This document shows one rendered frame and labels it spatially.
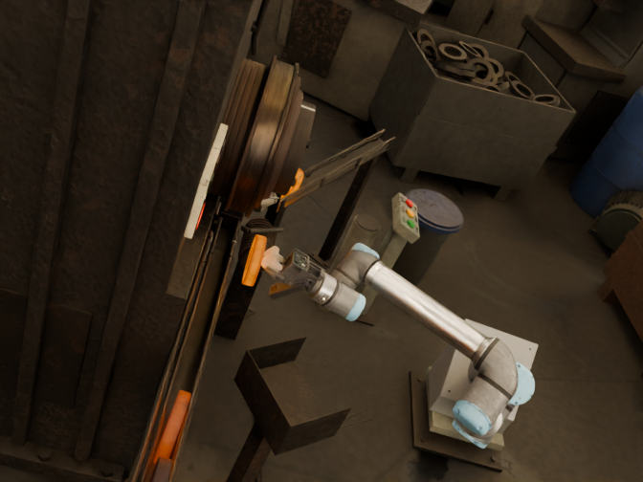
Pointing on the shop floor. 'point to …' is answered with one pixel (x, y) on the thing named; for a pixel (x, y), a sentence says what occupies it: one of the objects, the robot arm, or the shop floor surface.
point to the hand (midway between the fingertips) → (256, 255)
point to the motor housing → (233, 307)
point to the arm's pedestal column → (456, 449)
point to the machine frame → (101, 213)
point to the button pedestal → (391, 245)
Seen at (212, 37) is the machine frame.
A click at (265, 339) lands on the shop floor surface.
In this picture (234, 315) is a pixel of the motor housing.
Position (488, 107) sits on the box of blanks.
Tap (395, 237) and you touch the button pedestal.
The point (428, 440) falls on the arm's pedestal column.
